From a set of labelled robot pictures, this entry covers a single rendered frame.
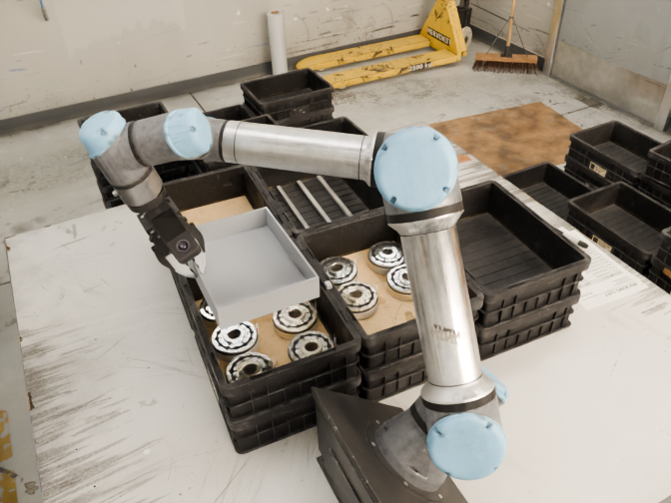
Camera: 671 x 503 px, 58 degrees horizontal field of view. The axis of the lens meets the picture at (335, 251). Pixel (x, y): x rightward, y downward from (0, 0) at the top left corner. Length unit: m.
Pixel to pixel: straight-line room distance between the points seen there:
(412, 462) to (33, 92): 3.87
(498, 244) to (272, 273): 0.70
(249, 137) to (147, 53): 3.54
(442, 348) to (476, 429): 0.13
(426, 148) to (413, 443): 0.53
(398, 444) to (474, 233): 0.77
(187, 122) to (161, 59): 3.65
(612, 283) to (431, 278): 1.02
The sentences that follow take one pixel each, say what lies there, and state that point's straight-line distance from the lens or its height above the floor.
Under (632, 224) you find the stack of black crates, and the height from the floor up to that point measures 0.38.
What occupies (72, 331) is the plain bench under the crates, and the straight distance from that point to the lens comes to 1.76.
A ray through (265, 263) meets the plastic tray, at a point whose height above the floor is 1.05.
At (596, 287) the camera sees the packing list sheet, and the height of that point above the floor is 0.70.
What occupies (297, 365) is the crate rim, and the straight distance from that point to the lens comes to 1.22.
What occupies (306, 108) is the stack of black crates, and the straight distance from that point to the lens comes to 3.12.
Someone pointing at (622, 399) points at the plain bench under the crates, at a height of 0.70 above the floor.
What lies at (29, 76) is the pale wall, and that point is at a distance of 4.54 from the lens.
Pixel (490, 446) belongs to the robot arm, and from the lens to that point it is 0.97.
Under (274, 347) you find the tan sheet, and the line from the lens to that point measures 1.39.
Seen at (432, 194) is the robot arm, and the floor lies 1.38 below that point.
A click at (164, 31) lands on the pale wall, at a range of 4.57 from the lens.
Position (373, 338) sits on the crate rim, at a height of 0.93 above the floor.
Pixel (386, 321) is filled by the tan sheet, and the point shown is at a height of 0.83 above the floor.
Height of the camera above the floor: 1.85
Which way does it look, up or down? 39 degrees down
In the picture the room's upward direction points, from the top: 2 degrees counter-clockwise
